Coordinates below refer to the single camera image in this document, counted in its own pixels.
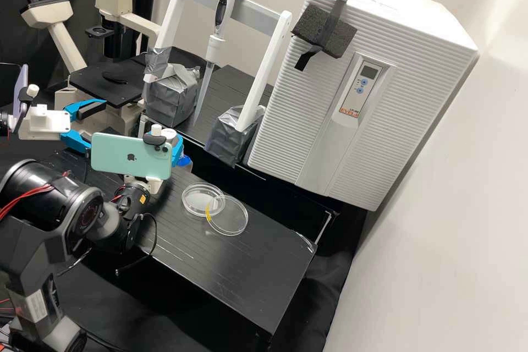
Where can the cream microscope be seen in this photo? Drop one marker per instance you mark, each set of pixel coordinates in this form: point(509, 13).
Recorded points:
point(62, 30)

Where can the white pipette stand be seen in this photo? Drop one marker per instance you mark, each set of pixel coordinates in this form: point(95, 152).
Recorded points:
point(268, 67)

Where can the pipette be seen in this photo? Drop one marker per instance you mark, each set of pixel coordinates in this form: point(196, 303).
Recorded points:
point(214, 42)

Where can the grey taped block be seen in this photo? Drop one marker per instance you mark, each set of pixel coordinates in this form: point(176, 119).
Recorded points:
point(169, 96)
point(225, 137)

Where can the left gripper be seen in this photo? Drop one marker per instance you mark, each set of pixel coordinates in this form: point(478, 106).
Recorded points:
point(43, 123)

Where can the incubator door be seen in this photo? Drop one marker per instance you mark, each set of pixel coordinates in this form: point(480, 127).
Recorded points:
point(313, 121)

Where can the wrist camera phone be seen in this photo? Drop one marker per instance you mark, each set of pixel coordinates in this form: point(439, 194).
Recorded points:
point(123, 158)
point(20, 88)

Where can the petri dish lid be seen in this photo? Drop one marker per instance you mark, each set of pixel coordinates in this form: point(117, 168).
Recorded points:
point(200, 197)

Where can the white incubator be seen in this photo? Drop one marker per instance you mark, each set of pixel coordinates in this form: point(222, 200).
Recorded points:
point(412, 51)

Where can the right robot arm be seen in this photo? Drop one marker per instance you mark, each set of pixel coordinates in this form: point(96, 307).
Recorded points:
point(45, 199)

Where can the black platform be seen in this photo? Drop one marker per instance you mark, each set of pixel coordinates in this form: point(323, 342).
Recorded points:
point(231, 277)
point(235, 88)

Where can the blue bottle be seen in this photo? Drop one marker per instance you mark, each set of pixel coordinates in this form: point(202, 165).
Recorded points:
point(186, 165)

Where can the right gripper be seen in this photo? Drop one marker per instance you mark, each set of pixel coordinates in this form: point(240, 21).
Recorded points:
point(156, 186)

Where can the right wrist camera phone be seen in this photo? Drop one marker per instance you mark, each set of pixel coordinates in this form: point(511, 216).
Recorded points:
point(123, 158)

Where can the left wrist camera phone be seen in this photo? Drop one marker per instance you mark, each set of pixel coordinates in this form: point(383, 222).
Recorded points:
point(20, 88)

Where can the petri dish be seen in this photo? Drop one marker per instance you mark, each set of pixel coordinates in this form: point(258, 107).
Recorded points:
point(229, 218)

